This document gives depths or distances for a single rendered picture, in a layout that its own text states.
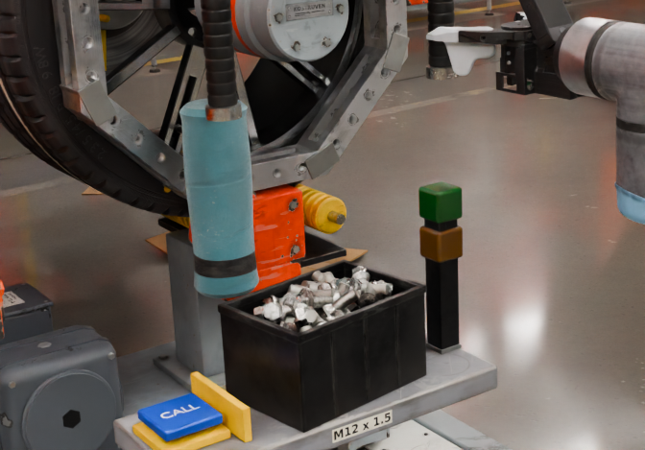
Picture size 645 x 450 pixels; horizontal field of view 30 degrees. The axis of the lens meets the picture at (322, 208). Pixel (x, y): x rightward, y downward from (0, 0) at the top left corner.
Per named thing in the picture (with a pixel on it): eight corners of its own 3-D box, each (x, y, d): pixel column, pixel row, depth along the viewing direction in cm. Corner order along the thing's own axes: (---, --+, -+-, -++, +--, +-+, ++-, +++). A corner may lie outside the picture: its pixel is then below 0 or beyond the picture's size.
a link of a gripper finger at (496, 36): (455, 45, 147) (527, 44, 144) (455, 32, 147) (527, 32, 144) (465, 37, 151) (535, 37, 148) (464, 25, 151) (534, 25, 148)
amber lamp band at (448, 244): (443, 249, 150) (442, 219, 149) (465, 257, 147) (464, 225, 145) (418, 256, 148) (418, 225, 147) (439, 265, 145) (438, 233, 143)
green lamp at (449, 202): (442, 211, 148) (442, 179, 147) (464, 218, 145) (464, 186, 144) (418, 218, 146) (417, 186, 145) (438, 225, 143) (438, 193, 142)
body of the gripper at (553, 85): (489, 89, 150) (559, 103, 140) (488, 20, 148) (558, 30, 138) (536, 79, 154) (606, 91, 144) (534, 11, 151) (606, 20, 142)
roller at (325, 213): (258, 193, 209) (256, 161, 207) (357, 233, 185) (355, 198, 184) (229, 200, 206) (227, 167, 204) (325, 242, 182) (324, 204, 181)
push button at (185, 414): (194, 409, 136) (192, 390, 135) (225, 432, 130) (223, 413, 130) (137, 427, 132) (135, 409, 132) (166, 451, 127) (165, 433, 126)
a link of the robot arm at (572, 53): (583, 26, 134) (643, 14, 138) (552, 22, 137) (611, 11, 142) (584, 106, 136) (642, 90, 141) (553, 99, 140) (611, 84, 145)
